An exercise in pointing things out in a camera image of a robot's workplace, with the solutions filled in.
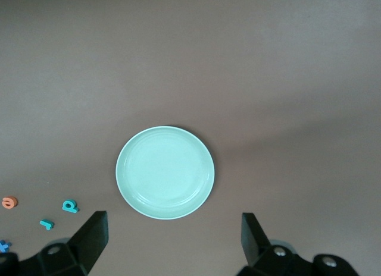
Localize teal letter p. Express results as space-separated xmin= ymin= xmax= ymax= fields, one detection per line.
xmin=61 ymin=200 xmax=80 ymax=214

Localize mint green plate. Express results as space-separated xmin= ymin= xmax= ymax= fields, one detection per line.
xmin=115 ymin=126 xmax=216 ymax=221

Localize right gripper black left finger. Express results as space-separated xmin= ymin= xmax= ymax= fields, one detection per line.
xmin=0 ymin=211 xmax=108 ymax=276

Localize orange letter e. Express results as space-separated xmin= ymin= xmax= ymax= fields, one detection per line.
xmin=1 ymin=196 xmax=18 ymax=211

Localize brown table cover sheet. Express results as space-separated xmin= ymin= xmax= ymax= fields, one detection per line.
xmin=0 ymin=0 xmax=381 ymax=276

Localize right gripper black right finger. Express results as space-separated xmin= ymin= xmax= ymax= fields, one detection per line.
xmin=236 ymin=212 xmax=360 ymax=276

